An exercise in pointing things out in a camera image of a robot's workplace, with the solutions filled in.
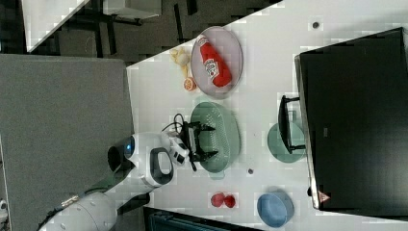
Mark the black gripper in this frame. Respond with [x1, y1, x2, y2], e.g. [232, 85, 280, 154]
[180, 121, 217, 162]

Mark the green plastic strainer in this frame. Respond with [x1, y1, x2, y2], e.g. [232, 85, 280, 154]
[191, 102, 241, 180]

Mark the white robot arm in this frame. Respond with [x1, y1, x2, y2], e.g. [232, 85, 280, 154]
[38, 122, 217, 231]

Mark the orange slice toy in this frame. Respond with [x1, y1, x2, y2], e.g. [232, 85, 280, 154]
[183, 77, 196, 91]

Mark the dark red strawberry toy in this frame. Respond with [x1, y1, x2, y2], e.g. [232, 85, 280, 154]
[224, 194, 236, 208]

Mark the red ketchup bottle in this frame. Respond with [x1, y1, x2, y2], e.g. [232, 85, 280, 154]
[197, 35, 232, 88]

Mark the green cup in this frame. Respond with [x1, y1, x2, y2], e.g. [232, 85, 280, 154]
[268, 122, 305, 164]

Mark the yellow plush toy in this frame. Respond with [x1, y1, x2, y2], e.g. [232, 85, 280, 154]
[169, 47, 191, 78]

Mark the blue bowl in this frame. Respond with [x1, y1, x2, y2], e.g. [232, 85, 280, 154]
[257, 192, 294, 228]

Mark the grey round plate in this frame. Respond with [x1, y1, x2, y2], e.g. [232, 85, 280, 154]
[191, 26, 242, 99]

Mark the silver toaster oven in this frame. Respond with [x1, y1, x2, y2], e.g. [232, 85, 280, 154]
[278, 28, 408, 220]

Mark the white side table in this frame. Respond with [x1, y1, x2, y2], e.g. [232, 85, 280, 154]
[21, 0, 89, 52]

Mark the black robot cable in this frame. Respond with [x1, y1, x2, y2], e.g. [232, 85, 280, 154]
[161, 113, 187, 134]

